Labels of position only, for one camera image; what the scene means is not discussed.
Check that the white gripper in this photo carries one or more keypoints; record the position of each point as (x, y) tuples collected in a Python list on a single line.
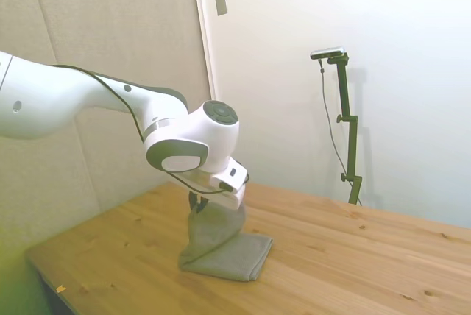
[(232, 199)]

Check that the grey towel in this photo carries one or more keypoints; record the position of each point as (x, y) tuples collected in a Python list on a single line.
[(224, 248)]

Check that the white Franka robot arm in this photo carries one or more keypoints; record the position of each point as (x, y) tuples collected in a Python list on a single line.
[(110, 105)]

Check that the small orange tape scrap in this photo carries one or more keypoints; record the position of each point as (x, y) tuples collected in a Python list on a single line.
[(60, 287)]

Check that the white door trim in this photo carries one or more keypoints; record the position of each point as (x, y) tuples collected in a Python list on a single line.
[(206, 35)]

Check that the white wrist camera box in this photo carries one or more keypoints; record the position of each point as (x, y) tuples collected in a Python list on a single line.
[(232, 175)]

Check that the dark green camera stand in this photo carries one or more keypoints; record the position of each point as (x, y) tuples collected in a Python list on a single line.
[(349, 134)]

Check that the silver camera on stand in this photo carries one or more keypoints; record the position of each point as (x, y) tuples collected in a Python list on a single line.
[(327, 52)]

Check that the grey wall plate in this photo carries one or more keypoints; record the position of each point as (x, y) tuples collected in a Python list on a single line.
[(221, 2)]

